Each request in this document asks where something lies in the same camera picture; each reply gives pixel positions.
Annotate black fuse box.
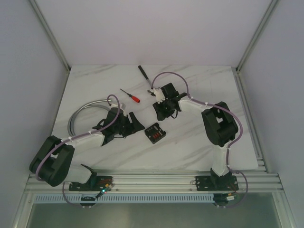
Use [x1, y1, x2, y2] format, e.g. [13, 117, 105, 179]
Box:
[144, 123, 166, 144]

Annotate aluminium front rail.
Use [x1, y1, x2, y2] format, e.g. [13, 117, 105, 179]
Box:
[25, 172, 284, 193]

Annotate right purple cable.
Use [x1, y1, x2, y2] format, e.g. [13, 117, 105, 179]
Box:
[151, 72, 249, 209]

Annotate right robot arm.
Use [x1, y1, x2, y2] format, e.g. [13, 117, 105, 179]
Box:
[150, 83, 239, 190]

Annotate red handled screwdriver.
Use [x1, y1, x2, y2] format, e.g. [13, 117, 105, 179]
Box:
[120, 88, 141, 104]

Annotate right aluminium frame post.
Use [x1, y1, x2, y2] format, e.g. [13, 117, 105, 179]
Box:
[236, 0, 280, 73]

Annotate flexible metal hose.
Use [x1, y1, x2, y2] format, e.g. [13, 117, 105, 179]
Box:
[67, 99, 113, 137]

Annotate claw hammer black handle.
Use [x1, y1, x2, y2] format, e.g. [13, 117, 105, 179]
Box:
[138, 65, 152, 88]

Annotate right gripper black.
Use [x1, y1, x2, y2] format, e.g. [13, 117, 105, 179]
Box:
[152, 97, 174, 121]

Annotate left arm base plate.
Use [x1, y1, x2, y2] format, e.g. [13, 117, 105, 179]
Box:
[69, 176, 113, 191]

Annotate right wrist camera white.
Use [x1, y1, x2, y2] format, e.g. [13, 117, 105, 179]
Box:
[147, 88, 166, 103]

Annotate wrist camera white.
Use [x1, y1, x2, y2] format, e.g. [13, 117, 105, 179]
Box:
[147, 88, 166, 103]
[110, 103, 125, 113]

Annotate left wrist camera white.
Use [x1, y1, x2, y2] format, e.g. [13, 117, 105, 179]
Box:
[110, 103, 125, 113]

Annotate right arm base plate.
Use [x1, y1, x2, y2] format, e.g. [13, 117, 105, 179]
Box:
[195, 176, 239, 191]

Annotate slotted cable duct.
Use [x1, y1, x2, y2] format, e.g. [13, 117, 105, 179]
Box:
[34, 193, 214, 204]

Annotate aluminium frame post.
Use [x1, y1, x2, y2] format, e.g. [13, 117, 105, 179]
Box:
[28, 0, 71, 73]
[236, 0, 280, 73]

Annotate left aluminium frame post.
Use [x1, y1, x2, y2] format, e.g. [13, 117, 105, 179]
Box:
[28, 0, 71, 73]

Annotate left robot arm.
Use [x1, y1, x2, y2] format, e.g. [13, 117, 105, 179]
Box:
[29, 107, 145, 191]

